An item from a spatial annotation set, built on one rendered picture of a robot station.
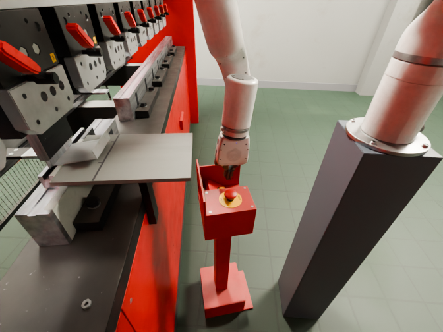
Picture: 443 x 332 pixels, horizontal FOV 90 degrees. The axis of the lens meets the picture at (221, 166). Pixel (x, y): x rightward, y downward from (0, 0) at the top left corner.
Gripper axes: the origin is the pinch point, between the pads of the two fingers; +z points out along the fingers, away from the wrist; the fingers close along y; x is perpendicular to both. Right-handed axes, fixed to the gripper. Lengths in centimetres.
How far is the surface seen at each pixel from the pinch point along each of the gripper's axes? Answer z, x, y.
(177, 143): -18.2, -10.1, -17.1
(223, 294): 69, -10, 3
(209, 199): 3.2, -8.6, -7.7
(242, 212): 3.1, -15.0, 1.5
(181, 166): -18.2, -19.4, -16.6
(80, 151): -17.2, -11.5, -38.0
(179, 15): -33, 201, -7
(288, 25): -29, 318, 163
